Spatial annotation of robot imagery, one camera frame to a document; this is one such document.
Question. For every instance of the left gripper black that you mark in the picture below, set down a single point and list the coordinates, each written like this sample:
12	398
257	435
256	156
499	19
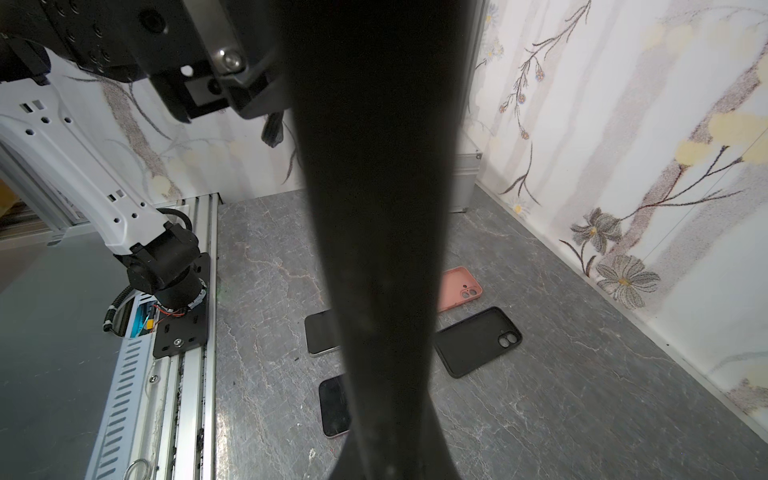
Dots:
200	56

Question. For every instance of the phone with black screen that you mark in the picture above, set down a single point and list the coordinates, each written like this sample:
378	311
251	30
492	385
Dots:
320	333

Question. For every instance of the pink phone case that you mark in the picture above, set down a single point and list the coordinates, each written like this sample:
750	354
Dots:
458	287

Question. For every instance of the black phone case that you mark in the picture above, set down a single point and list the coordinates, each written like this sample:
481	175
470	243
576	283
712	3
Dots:
475	341

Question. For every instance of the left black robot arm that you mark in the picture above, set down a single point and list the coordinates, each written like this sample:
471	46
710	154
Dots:
120	105

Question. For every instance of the silver first aid case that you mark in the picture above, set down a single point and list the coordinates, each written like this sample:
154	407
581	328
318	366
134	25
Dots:
467	166

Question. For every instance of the metal scissors forceps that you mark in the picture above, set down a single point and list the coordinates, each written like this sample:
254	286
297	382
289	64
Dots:
139	469

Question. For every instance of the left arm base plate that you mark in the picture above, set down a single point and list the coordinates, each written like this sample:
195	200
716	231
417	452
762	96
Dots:
182	330

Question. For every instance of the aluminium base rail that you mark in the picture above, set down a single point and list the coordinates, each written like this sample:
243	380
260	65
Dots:
163	410

